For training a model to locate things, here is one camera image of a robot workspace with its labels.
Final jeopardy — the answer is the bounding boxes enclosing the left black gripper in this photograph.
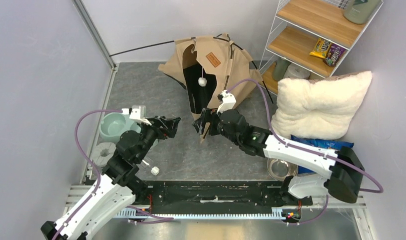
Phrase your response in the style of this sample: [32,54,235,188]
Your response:
[136,115,181,162]

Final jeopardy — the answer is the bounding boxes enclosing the yellow M&M's bag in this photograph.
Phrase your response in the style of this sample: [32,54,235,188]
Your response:
[309,37,332,59]

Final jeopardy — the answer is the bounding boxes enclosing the blue Doritos chip bag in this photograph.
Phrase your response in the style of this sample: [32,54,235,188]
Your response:
[291,135,354,176]

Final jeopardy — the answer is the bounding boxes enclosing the purple cable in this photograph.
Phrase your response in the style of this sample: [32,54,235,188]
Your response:
[226,78,384,227]
[50,109,175,240]

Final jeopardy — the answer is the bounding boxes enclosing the clear plastic bottle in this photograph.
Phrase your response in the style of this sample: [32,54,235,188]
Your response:
[139,157,160,176]

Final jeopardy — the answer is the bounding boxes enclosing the white wire wooden shelf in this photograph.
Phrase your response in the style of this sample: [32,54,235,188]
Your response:
[259,0,383,94]

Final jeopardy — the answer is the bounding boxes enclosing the white toilet paper roll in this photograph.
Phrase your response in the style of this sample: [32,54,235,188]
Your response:
[283,63,311,80]

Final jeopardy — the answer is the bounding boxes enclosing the stainless steel bowl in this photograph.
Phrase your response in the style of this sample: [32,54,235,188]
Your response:
[266,158,298,182]

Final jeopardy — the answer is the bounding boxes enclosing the grey-green jar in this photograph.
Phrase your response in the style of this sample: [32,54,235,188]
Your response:
[343,0,381,25]

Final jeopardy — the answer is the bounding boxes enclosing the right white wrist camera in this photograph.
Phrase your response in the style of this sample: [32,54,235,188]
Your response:
[217,90,236,114]

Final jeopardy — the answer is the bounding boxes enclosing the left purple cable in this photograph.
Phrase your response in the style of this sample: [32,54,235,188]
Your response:
[50,109,175,240]

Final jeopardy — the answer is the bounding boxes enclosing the green cylinder bottle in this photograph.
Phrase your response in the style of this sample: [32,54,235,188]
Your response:
[272,57,291,82]

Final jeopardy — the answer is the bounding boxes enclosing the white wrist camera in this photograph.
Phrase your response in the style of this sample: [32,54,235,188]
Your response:
[217,90,236,114]
[121,105,152,126]

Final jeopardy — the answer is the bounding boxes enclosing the long black tent pole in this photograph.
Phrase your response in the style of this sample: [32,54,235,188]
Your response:
[215,33,238,90]

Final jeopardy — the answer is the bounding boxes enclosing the tan fabric pet tent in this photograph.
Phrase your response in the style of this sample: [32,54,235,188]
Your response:
[158,33,264,144]

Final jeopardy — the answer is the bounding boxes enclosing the white fluffy pillow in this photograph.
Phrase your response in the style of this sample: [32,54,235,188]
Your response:
[271,71,373,140]

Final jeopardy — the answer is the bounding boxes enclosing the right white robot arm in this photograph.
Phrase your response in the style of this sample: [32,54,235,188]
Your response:
[193,109,364,205]

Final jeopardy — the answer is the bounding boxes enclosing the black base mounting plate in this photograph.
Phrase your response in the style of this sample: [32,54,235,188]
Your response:
[134,180,313,215]

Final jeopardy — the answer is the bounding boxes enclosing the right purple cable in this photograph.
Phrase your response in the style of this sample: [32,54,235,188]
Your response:
[226,78,384,227]

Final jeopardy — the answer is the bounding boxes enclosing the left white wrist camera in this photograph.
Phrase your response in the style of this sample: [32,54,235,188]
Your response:
[121,105,152,126]

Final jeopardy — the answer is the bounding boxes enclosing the mint green pet bowl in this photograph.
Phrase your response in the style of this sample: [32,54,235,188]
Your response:
[99,112,141,144]

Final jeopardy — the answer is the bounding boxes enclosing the white pompom cat toy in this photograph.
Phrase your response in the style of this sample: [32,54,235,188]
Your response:
[198,77,207,87]

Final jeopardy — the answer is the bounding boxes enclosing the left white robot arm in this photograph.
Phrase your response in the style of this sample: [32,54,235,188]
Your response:
[41,116,181,240]

